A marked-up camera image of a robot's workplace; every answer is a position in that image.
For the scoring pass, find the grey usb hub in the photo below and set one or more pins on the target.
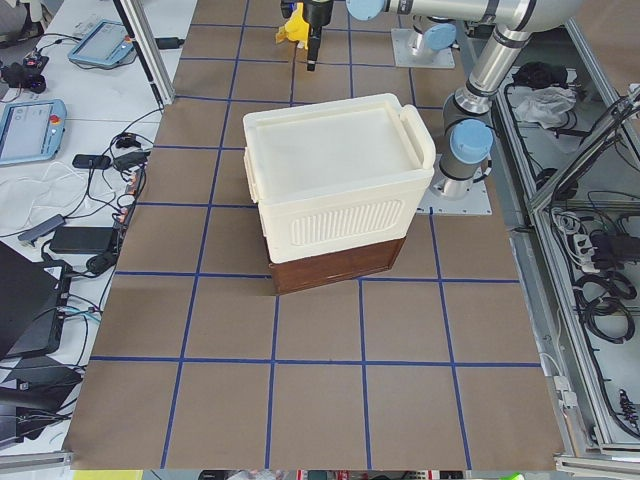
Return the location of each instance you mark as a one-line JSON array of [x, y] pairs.
[[42, 229]]

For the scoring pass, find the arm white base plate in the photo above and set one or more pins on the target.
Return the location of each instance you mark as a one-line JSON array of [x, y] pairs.
[[448, 197], [403, 57]]

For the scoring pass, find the black power adapter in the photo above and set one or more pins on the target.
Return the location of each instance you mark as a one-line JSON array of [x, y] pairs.
[[81, 240]]

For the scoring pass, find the blue teach pendant near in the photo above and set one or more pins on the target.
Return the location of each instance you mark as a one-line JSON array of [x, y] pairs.
[[32, 131]]

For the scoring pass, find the dark brown wooden drawer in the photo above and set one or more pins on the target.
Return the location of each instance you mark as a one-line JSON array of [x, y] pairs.
[[329, 268]]

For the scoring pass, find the black cloth bundle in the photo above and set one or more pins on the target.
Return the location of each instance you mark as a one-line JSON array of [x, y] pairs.
[[540, 75]]

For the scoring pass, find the blue teach pendant far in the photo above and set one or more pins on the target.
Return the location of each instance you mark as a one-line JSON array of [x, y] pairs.
[[106, 46]]

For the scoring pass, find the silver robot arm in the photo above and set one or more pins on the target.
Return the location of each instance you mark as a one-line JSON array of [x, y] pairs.
[[431, 34], [469, 136]]

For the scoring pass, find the cream plastic storage box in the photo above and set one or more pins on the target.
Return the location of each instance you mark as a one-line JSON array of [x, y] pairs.
[[337, 175]]

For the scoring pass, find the aluminium frame post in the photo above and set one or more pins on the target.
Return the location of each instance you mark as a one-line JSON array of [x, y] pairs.
[[134, 19]]

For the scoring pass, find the blue teach pendant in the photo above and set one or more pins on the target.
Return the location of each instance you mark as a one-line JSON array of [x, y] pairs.
[[106, 46], [32, 131]]

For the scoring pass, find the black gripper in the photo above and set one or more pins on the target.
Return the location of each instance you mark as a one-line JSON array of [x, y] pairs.
[[316, 14]]

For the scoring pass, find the black laptop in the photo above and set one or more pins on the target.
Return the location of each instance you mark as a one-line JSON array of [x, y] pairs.
[[32, 295]]

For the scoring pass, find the white crumpled cloth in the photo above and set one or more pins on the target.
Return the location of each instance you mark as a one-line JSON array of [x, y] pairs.
[[547, 107]]

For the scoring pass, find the yellow plush dinosaur toy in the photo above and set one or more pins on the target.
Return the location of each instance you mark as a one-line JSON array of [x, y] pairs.
[[295, 29]]

